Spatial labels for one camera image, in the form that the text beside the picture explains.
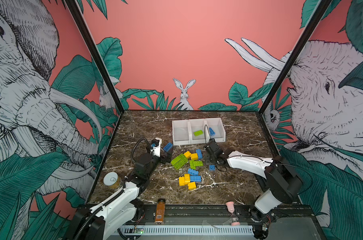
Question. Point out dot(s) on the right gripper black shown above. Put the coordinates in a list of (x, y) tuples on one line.
[(207, 156)]

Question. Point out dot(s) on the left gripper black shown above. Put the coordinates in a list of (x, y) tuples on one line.
[(168, 157)]

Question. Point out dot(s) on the yellow lego brick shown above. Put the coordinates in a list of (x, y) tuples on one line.
[(187, 154), (186, 179), (194, 157), (181, 181)]

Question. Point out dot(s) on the green L-shaped lego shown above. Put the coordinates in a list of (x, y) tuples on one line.
[(194, 164)]

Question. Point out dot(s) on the white three-compartment bin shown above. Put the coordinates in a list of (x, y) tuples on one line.
[(183, 131)]

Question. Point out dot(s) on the small green lego brick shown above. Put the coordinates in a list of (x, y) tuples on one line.
[(198, 133)]

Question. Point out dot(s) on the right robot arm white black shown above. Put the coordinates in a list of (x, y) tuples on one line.
[(282, 181)]

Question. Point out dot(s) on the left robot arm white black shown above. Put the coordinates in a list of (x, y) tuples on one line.
[(104, 219)]

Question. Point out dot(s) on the large green lego brick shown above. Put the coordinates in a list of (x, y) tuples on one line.
[(179, 161)]

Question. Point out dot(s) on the blue lego brick bottom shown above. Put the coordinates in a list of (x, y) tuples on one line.
[(196, 178)]

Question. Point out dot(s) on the yellow lego brick lowest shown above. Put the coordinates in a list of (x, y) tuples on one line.
[(191, 186)]

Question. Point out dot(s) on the brown spice bottle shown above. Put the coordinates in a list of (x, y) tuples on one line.
[(160, 211)]

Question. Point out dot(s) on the tin can silver lid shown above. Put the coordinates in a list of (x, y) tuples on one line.
[(112, 180)]

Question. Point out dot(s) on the pink hourglass timer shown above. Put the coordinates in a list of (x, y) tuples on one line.
[(234, 220)]

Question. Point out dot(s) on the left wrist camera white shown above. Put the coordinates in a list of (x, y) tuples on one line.
[(156, 147)]

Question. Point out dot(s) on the white perforated rail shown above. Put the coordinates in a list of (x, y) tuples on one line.
[(184, 230)]

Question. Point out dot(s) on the black base frame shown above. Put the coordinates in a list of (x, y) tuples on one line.
[(218, 214)]

